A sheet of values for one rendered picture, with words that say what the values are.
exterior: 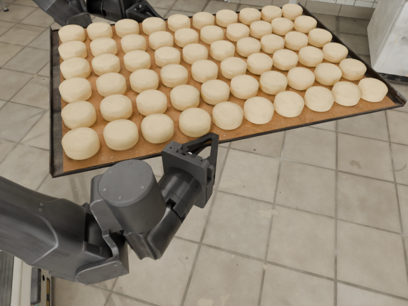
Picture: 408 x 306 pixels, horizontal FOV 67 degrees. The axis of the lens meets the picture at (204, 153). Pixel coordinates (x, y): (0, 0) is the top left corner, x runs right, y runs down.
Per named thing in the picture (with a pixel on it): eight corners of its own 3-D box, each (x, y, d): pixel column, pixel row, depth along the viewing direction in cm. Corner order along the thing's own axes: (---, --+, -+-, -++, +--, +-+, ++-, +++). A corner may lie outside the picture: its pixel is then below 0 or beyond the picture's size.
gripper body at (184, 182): (211, 158, 39) (183, 203, 35) (209, 200, 47) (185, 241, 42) (167, 140, 41) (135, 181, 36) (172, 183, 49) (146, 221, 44)
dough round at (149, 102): (135, 117, 50) (133, 108, 48) (139, 97, 53) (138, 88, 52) (166, 118, 50) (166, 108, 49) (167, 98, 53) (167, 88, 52)
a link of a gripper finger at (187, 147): (236, 131, 45) (207, 177, 40) (232, 161, 51) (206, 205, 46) (195, 116, 47) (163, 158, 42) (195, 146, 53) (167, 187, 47)
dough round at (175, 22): (163, 27, 69) (163, 18, 68) (179, 20, 72) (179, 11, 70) (178, 35, 67) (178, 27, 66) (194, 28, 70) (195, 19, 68)
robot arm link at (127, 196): (85, 226, 42) (82, 288, 36) (42, 170, 34) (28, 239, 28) (170, 201, 43) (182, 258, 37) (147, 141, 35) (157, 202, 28)
